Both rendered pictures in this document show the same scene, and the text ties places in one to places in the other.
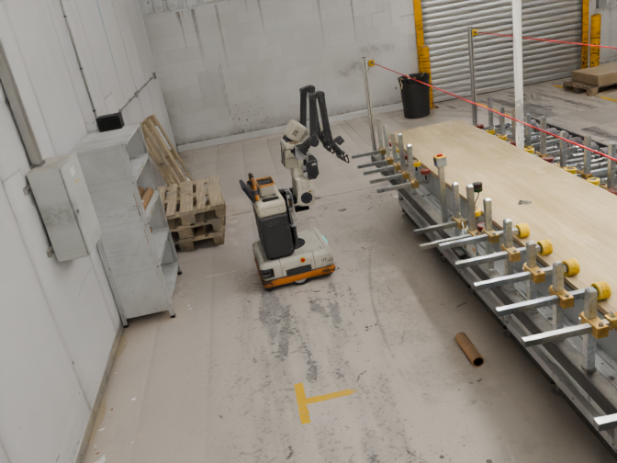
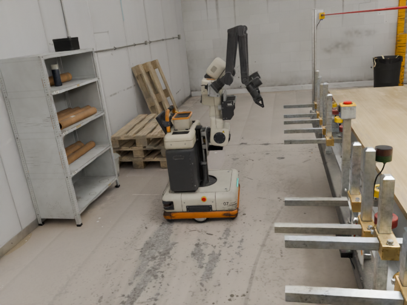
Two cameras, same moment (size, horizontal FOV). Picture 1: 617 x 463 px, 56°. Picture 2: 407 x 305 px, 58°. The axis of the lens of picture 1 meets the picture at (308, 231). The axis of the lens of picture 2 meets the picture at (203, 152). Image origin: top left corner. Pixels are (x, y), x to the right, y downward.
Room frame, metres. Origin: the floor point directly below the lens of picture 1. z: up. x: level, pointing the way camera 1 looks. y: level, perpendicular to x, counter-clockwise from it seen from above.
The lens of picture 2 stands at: (1.87, -0.80, 1.64)
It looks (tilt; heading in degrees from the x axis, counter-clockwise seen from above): 19 degrees down; 17
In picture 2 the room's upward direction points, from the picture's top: 6 degrees counter-clockwise
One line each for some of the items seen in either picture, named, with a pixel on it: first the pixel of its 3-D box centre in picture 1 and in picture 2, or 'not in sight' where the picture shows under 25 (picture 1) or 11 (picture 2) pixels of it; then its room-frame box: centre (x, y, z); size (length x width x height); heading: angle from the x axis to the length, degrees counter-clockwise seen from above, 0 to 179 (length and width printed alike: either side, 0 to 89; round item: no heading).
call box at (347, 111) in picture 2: (440, 161); (347, 111); (3.76, -0.97, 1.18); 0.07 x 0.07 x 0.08; 4
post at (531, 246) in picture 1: (531, 284); not in sight; (2.51, -1.06, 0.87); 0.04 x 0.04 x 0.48; 4
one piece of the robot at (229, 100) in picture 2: (308, 163); (227, 104); (4.93, -0.10, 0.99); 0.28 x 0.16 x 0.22; 9
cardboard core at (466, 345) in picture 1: (468, 348); not in sight; (3.20, -0.92, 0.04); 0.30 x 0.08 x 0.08; 4
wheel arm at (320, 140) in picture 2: (402, 186); (315, 141); (4.46, -0.83, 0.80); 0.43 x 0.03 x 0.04; 94
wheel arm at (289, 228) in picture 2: (454, 240); (330, 229); (3.21, -0.87, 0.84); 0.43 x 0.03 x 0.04; 94
